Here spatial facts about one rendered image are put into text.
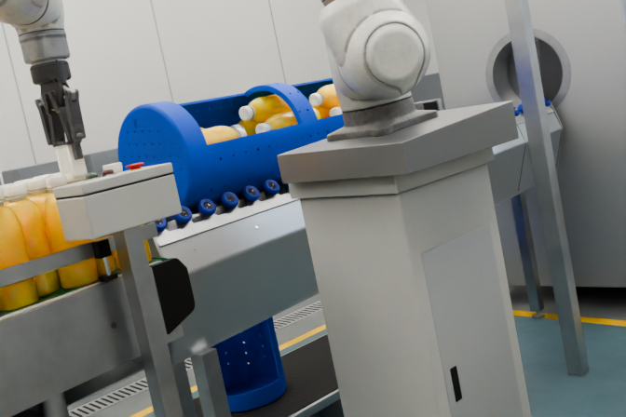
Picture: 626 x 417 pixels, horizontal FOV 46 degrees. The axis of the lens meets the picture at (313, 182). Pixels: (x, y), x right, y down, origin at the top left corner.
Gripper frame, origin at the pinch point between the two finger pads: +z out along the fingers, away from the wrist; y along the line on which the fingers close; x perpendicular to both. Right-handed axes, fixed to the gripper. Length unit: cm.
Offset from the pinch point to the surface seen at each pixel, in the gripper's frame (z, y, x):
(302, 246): 35, 0, -61
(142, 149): 0.8, 14.9, -28.0
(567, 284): 78, -24, -165
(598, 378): 113, -30, -165
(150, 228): 16.6, -8.4, -9.3
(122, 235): 15.0, -18.0, 3.6
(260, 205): 21, 1, -50
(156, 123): -4.7, 6.8, -27.9
